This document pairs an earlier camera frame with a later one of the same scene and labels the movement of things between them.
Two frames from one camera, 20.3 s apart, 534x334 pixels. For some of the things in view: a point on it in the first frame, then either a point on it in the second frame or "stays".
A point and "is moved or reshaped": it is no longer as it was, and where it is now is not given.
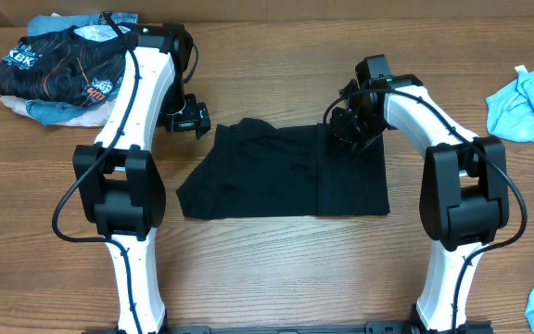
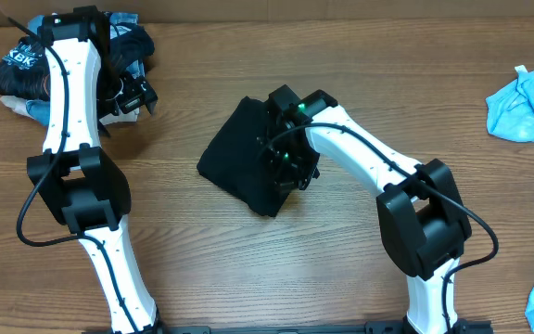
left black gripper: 197,116 → 139,93
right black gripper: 340,138 → 283,181
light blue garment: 530,109 stays
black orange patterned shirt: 61,65 stays
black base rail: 342,327 stays
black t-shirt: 247,168 is moved or reshaped
